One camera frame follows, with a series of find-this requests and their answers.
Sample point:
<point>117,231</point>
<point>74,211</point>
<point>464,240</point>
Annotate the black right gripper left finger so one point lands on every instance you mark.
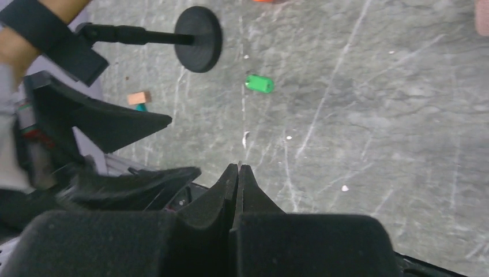
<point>190,242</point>

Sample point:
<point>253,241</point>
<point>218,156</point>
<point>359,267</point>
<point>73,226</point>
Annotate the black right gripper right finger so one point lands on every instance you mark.
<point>266,241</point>

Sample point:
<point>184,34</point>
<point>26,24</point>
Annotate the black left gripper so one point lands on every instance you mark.
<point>43,142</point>

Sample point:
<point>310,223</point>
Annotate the green plastic key tag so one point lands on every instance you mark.
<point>259,83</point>

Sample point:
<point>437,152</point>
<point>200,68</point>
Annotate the teal wooden block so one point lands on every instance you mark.
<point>141,107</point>

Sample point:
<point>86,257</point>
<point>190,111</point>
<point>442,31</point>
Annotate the tan wooden block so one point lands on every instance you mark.
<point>141,97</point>

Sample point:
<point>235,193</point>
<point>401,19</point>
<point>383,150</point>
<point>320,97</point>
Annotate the gold microphone on black stand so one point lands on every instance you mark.
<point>197,39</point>

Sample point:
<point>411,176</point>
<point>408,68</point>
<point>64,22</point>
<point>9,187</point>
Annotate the beige wooden pestle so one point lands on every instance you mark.
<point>481,17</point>

